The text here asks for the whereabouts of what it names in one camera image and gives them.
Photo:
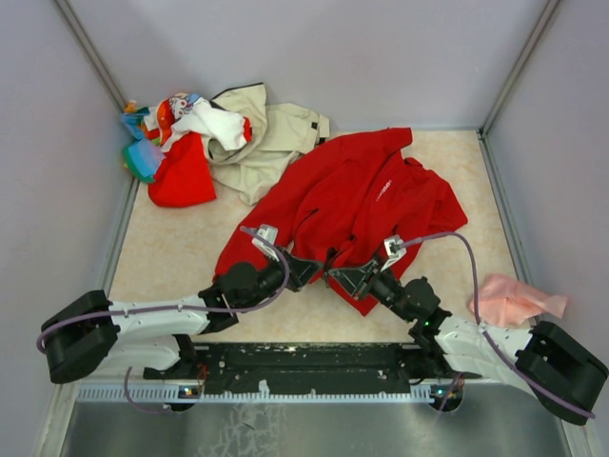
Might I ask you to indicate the pink cloth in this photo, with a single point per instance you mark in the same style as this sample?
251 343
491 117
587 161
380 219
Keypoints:
504 301

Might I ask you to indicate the colourful striped cloth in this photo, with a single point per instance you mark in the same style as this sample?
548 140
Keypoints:
142 157

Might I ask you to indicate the beige jacket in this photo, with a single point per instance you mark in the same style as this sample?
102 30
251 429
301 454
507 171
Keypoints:
280 135

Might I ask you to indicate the red zip jacket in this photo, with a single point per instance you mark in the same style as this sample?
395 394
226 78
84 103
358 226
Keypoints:
337 204

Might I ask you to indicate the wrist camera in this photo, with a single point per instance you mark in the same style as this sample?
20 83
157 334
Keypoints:
264 241
394 251

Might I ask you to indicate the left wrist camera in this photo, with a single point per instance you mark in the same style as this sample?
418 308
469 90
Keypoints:
264 241

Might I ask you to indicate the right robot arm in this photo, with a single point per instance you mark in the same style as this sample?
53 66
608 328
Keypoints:
544 360

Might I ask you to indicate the aluminium frame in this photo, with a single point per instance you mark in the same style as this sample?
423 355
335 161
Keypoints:
437 67

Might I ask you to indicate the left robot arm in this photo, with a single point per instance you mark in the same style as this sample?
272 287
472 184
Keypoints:
94 332

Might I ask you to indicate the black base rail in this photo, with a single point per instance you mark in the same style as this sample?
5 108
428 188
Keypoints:
301 369

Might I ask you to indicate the white printed shirt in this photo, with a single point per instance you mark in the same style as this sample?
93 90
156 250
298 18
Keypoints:
185 113

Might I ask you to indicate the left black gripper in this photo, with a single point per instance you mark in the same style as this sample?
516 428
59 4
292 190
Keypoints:
300 272

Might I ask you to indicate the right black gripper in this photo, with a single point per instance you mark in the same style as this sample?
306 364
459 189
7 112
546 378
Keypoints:
356 281

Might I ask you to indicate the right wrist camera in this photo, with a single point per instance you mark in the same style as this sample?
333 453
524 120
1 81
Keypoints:
394 251

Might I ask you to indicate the red cloth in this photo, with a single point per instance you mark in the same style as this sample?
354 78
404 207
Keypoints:
183 179

